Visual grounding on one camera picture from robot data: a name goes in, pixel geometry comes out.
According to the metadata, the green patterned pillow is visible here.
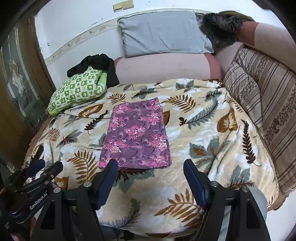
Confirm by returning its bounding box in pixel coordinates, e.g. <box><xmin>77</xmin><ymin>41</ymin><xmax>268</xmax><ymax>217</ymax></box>
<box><xmin>47</xmin><ymin>65</ymin><xmax>108</xmax><ymax>116</ymax></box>

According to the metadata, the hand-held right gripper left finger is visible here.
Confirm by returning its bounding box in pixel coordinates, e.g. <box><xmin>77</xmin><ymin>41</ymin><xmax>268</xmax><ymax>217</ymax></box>
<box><xmin>35</xmin><ymin>159</ymin><xmax>119</xmax><ymax>241</ymax></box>

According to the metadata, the pink sofa cushion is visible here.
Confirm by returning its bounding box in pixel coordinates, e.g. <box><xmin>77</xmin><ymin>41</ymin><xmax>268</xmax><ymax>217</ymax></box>
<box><xmin>215</xmin><ymin>22</ymin><xmax>296</xmax><ymax>78</ymax></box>
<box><xmin>114</xmin><ymin>53</ymin><xmax>223</xmax><ymax>85</ymax></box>

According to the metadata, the leaf print blanket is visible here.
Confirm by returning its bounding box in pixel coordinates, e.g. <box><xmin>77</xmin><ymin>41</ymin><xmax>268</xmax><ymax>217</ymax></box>
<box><xmin>30</xmin><ymin>78</ymin><xmax>279</xmax><ymax>238</ymax></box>

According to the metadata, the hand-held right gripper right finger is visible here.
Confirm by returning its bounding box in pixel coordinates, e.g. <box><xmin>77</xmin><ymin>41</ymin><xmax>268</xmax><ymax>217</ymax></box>
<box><xmin>183</xmin><ymin>159</ymin><xmax>271</xmax><ymax>241</ymax></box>

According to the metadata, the grey pillow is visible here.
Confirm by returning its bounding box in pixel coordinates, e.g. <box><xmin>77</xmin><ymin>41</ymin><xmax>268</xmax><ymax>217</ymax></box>
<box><xmin>117</xmin><ymin>11</ymin><xmax>214</xmax><ymax>58</ymax></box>

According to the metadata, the purple floral garment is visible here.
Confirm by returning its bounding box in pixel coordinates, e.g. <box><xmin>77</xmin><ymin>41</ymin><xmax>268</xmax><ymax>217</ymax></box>
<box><xmin>98</xmin><ymin>97</ymin><xmax>172</xmax><ymax>171</ymax></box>

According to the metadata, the wooden door with glass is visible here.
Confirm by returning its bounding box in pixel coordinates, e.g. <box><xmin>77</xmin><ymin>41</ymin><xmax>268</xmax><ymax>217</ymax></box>
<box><xmin>0</xmin><ymin>17</ymin><xmax>55</xmax><ymax>168</ymax></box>

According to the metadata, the black garment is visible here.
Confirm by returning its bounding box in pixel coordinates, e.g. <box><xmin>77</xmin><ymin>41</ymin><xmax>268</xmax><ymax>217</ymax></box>
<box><xmin>67</xmin><ymin>53</ymin><xmax>120</xmax><ymax>88</ymax></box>

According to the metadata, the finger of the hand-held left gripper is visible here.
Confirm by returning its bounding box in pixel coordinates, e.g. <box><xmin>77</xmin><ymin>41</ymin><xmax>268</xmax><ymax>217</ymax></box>
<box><xmin>24</xmin><ymin>159</ymin><xmax>46</xmax><ymax>178</ymax></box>
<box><xmin>38</xmin><ymin>161</ymin><xmax>64</xmax><ymax>181</ymax></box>

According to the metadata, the striped brown cushion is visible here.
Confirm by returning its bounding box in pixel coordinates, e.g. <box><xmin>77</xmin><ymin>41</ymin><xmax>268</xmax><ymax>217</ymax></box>
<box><xmin>232</xmin><ymin>47</ymin><xmax>296</xmax><ymax>195</ymax></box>
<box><xmin>223</xmin><ymin>61</ymin><xmax>264</xmax><ymax>131</ymax></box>

